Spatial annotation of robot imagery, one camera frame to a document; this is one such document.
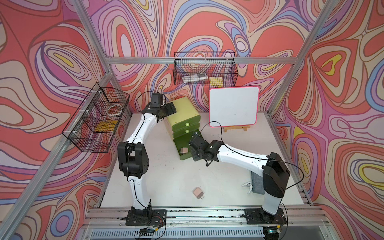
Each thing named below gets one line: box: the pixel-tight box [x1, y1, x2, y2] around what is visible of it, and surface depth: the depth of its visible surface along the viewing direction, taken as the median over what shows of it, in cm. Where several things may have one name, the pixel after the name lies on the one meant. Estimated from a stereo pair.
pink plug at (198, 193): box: [193, 187, 205, 200], surface depth 82 cm
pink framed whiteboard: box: [209, 86, 260, 127], surface depth 103 cm
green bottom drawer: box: [173, 129, 200, 160], surface depth 97 cm
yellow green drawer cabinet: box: [166, 96, 201, 139], surface depth 93 cm
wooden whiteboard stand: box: [223, 125, 251, 133], surface depth 107 cm
